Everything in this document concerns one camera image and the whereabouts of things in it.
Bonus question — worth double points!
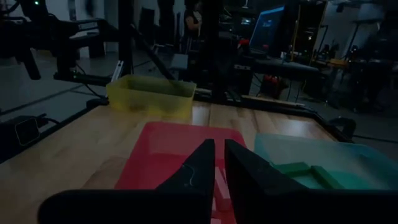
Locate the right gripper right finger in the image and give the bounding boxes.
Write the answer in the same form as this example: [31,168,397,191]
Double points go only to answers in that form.
[223,139,398,224]

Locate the computer monitor with blue screen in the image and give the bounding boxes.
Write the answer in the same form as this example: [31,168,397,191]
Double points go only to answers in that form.
[248,5,286,53]

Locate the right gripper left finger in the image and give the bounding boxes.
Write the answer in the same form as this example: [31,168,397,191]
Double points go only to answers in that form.
[37,139,216,224]

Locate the translucent teal plastic bin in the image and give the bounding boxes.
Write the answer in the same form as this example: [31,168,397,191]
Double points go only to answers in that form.
[253,133,398,190]

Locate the translucent pink-red plastic bin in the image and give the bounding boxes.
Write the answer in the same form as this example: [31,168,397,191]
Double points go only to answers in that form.
[114,121,248,224]

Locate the red background objects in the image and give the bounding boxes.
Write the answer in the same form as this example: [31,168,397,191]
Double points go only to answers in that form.
[262,74,280,91]

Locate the dark background table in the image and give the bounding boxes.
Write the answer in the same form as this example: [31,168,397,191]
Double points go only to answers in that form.
[253,57,323,94]

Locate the black diagonal frame brace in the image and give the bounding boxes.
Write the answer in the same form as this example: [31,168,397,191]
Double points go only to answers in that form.
[132,23,177,82]

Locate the cluttered background workbench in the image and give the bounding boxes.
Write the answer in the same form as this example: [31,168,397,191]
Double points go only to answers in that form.
[313,55,398,113]

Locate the black frame post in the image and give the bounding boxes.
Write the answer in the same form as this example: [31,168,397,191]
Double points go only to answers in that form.
[201,0,225,103]
[117,0,135,78]

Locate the person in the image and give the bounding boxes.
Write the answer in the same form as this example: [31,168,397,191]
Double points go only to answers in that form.
[183,1,203,43]

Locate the grey box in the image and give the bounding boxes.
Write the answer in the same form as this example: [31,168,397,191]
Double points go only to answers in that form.
[170,53,189,71]

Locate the translucent yellow plastic bin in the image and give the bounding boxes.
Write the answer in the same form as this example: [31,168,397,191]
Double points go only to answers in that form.
[105,73,197,121]

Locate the black table clamp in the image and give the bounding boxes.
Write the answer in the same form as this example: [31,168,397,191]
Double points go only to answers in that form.
[328,116,358,139]

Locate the white metal bracket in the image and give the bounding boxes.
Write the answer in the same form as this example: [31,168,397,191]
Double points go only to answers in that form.
[110,59,124,83]

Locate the black camera cable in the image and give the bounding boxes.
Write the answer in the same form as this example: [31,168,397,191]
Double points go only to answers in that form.
[36,113,62,125]

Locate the black camera box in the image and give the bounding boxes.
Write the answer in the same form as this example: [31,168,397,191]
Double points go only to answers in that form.
[0,115,42,155]

